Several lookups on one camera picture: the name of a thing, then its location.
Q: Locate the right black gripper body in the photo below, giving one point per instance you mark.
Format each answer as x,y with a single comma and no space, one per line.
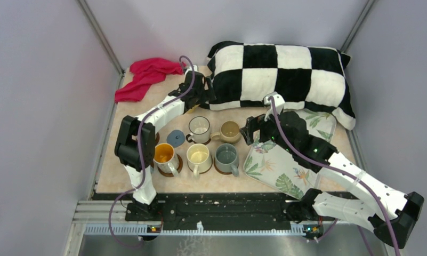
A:
267,130

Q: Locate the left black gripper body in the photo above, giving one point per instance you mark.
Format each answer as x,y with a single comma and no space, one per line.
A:
203,95

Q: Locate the yellow ceramic mug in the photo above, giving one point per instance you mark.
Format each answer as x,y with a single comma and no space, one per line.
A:
191,110

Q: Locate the beige ceramic mug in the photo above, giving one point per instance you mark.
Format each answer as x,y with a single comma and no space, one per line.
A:
228,133

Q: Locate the white dark-rimmed mug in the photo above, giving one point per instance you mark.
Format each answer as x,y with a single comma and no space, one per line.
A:
199,130

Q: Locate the grey ceramic mug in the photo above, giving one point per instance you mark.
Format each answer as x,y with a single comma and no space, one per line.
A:
227,159

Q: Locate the blue-grey apple coaster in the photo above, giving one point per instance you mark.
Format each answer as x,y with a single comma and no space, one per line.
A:
176,138

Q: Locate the amber wooden coaster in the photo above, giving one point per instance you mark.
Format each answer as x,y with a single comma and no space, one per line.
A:
203,168
176,171
221,172

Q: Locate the dark walnut wooden coaster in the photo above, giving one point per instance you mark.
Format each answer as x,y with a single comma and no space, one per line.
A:
157,138
205,143

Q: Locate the cream ceramic mug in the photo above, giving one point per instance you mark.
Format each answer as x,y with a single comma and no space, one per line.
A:
198,154

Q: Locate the orange cup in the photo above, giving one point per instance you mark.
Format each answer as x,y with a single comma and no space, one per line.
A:
165,157

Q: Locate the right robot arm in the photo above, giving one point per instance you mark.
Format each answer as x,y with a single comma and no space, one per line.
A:
390,214

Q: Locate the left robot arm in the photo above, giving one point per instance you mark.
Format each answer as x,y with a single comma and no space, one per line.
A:
136,141

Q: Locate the floral white tray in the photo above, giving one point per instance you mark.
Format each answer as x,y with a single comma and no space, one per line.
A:
271,165

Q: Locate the crumpled pink cloth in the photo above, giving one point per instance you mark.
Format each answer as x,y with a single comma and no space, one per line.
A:
146,73

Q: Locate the black white checkered pillow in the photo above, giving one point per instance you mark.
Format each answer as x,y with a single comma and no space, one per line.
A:
310,78

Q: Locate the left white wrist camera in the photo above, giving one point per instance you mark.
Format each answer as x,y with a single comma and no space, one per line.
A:
189,68

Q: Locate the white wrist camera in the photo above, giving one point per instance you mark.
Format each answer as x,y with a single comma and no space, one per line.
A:
276,103
189,68

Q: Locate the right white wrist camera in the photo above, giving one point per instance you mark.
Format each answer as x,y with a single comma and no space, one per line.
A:
276,103

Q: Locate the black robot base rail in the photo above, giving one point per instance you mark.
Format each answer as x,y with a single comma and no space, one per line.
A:
223,211

